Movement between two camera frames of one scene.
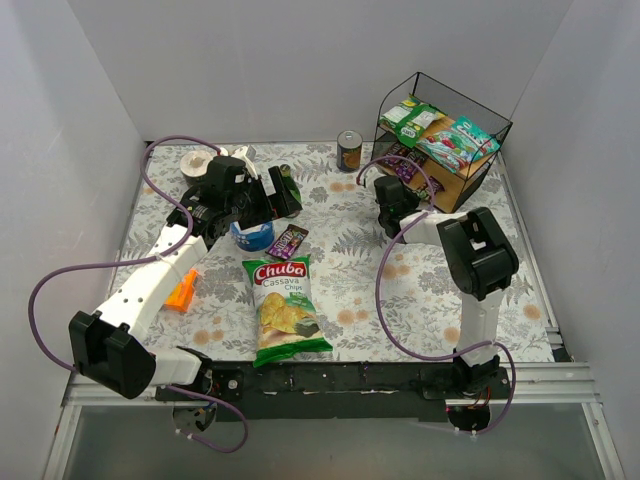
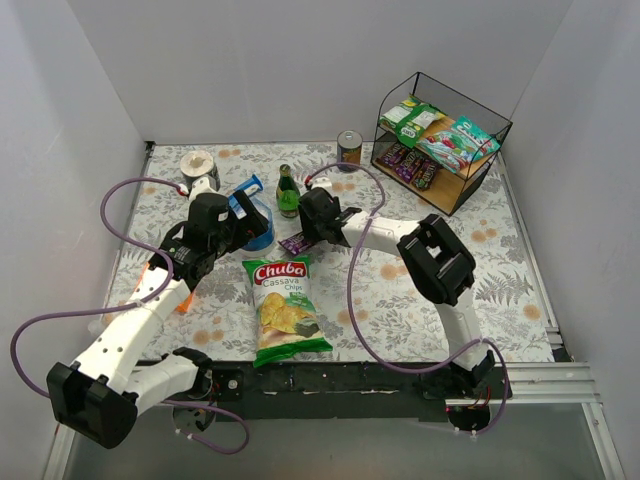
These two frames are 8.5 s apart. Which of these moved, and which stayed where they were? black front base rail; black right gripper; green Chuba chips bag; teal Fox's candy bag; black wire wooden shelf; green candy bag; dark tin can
Moved: black right gripper
Stayed: dark tin can; green candy bag; green Chuba chips bag; black front base rail; black wire wooden shelf; teal Fox's candy bag
